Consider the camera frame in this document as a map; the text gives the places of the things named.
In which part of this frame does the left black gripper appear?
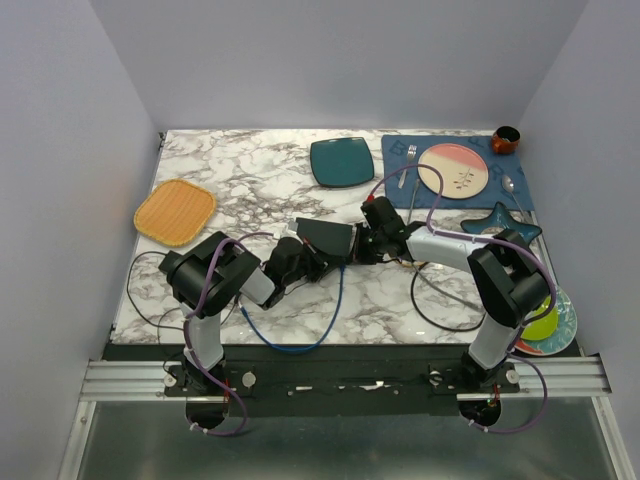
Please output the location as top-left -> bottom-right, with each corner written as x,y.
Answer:
283,239 -> 344,288

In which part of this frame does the black network switch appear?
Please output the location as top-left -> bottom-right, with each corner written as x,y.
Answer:
295,217 -> 353,258

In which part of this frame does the grey ethernet cable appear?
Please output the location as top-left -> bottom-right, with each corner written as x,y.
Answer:
407,179 -> 484,311

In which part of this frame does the blue ethernet cable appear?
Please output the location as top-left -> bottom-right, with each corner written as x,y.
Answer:
239,263 -> 347,354

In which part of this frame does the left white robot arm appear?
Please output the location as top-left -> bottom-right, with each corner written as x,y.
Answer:
159,232 -> 351,395

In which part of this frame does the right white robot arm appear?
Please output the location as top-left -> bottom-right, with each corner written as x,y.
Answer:
353,195 -> 556,392

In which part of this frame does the teal square plate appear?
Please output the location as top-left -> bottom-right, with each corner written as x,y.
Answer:
310,137 -> 374,188

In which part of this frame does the silver fork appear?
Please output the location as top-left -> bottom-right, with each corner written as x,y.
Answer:
398,144 -> 417,189

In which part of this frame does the pink and cream plate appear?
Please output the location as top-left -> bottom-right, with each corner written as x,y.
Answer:
418,143 -> 489,200

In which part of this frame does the blue star-shaped dish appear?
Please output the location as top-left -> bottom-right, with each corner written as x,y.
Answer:
460,202 -> 542,245

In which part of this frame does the orange woven tray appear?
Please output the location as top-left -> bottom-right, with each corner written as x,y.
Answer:
133,179 -> 217,247

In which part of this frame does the silver spoon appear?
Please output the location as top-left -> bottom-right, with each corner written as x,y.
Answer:
501,175 -> 527,219

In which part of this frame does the blue placemat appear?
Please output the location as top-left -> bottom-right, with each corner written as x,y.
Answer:
381,134 -> 534,211

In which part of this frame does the brown lacquer cup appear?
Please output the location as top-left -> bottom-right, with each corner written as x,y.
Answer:
490,126 -> 521,155

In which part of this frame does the lime green plate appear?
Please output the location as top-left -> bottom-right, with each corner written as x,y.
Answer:
521,306 -> 559,341

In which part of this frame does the red and teal plate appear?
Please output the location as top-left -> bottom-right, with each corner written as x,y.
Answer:
515,287 -> 578,357

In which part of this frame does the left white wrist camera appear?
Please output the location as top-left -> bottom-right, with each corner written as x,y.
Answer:
273,220 -> 298,240

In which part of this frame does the black power cable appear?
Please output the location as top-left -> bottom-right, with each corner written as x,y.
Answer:
410,262 -> 484,332

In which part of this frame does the black mounting base plate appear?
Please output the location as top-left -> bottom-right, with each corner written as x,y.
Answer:
101,345 -> 555,425

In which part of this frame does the thin black cable with plug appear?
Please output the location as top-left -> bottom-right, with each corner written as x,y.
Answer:
127,251 -> 239,346

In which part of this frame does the aluminium rail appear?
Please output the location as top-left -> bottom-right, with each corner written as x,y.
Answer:
80,357 -> 612,402

